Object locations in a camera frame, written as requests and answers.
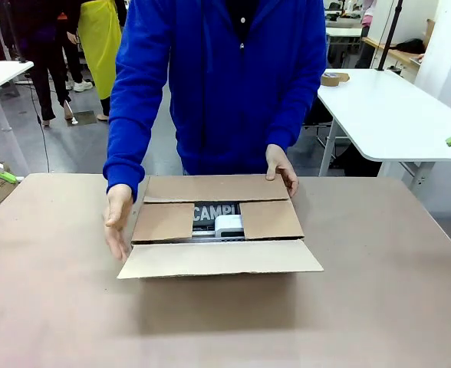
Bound small brown cardboard box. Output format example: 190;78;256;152
321;71;351;87

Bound wooden desk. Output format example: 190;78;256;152
361;36;422;72

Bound person's right hand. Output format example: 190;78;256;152
103;184;134;264

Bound person's left hand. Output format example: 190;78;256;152
265;143;300;199

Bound person's right forearm blue sleeve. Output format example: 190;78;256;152
102;87;165;203

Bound black bag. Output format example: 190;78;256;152
394;38;426;54

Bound dark floor base plate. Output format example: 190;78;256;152
71;110;97;126

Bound white appliance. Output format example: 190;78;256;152
213;214;246;243

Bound black stand pole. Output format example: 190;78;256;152
376;0;405;73

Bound person in pink top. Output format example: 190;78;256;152
359;0;378;28

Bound person in blue hoodie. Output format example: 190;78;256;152
102;0;328;203

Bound person in black clothes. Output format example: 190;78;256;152
2;0;84;127

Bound person in yellow apron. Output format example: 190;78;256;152
77;0;123;122

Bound black item with white letters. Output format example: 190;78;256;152
192;201;244;233

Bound person's left forearm blue sleeve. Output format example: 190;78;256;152
275;57;328;154

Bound small white background table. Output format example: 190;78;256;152
324;26;364;44

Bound large white rounded table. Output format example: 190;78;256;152
317;68;451;185

